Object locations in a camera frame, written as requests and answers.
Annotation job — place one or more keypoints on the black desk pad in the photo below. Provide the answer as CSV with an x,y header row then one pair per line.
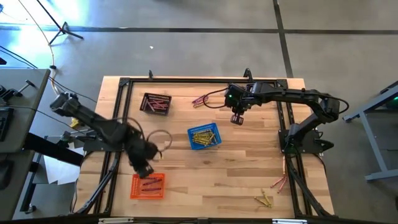
x,y
6,174

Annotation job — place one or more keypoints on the black tripod stand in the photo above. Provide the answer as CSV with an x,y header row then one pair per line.
x,y
63,30

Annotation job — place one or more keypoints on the black aluminium table frame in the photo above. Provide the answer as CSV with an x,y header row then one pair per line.
x,y
199,80

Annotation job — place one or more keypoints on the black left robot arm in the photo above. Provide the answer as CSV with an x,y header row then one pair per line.
x,y
93,119

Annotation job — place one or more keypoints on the silver metal bracket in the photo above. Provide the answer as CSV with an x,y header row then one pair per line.
x,y
289,221
115,220

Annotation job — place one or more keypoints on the black plastic basket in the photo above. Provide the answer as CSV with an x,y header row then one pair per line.
x,y
143,107

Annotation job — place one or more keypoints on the blue plastic basket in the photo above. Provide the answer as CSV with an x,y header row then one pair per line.
x,y
190,144

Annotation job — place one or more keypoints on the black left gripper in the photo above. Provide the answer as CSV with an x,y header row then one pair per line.
x,y
141,151

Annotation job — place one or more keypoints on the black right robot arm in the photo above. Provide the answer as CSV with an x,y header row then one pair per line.
x,y
295,95

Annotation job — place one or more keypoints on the grey-blue table frame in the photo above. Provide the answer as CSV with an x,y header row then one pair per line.
x,y
382,175

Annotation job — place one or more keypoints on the orange plastic basket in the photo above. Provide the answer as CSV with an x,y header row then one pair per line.
x,y
136,193

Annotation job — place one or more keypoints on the black desk clamp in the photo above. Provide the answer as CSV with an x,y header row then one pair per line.
x,y
12,91

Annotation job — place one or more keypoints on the purple crayon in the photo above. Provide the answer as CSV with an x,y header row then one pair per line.
x,y
152,181
199,99
202,104
151,189

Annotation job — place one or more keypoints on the black desk leg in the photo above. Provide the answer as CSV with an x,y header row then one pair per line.
x,y
46,149

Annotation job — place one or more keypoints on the black keyboard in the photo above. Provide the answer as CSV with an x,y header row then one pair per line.
x,y
5,123

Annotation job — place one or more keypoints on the white paper sheet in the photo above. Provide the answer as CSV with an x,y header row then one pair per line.
x,y
62,169

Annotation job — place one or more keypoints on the black frame clamp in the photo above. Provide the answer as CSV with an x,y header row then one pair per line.
x,y
150,74
247,73

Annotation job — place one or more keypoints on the grey desk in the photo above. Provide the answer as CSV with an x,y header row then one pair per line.
x,y
21,109
12,186

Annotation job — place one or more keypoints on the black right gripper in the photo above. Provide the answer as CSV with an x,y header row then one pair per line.
x,y
241,98

